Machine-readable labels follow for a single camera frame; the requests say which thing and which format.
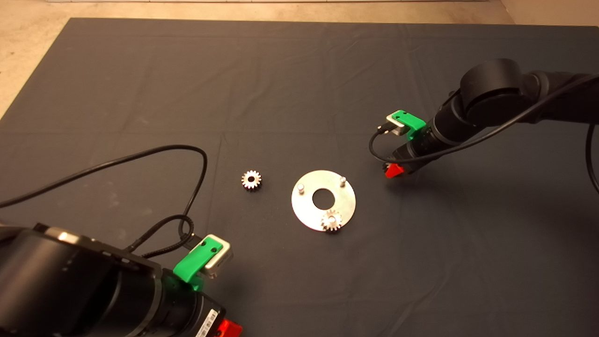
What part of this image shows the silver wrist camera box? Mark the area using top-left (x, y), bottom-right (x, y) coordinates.
top-left (386, 115), bottom-right (409, 137)
top-left (204, 234), bottom-right (234, 279)

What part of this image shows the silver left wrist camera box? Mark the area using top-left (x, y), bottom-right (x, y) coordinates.
top-left (204, 234), bottom-right (234, 279)

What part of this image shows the small steel planetary gear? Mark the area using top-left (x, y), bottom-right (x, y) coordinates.
top-left (321, 209), bottom-right (343, 233)
top-left (241, 170), bottom-right (263, 191)

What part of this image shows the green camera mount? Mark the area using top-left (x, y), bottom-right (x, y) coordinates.
top-left (173, 236), bottom-right (223, 292)
top-left (392, 110), bottom-right (427, 141)

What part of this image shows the green left camera mount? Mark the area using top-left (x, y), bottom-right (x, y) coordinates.
top-left (173, 236), bottom-right (223, 292)

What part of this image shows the green right camera mount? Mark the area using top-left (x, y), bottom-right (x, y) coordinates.
top-left (392, 110), bottom-right (427, 141)

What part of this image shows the thin black braided cable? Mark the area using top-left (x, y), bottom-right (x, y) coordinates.
top-left (125, 214), bottom-right (195, 259)

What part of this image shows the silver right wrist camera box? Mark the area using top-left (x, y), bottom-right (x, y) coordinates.
top-left (386, 115), bottom-right (409, 137)

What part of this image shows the black left camera cable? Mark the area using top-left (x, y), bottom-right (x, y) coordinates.
top-left (0, 144), bottom-right (208, 249)

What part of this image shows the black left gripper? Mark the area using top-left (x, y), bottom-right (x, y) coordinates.
top-left (193, 300), bottom-right (243, 337)

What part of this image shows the dark grey table cloth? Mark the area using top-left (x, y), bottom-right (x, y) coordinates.
top-left (0, 18), bottom-right (599, 337)

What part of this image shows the round metal carrier plate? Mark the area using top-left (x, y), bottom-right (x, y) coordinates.
top-left (291, 170), bottom-right (357, 232)

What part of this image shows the black camera cable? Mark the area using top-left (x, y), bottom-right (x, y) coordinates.
top-left (0, 144), bottom-right (208, 249)
top-left (368, 73), bottom-right (599, 195)

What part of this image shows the black right camera cable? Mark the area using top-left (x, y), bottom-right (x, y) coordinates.
top-left (368, 73), bottom-right (599, 195)

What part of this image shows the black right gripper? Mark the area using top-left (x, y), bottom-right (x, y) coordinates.
top-left (383, 138), bottom-right (438, 179)

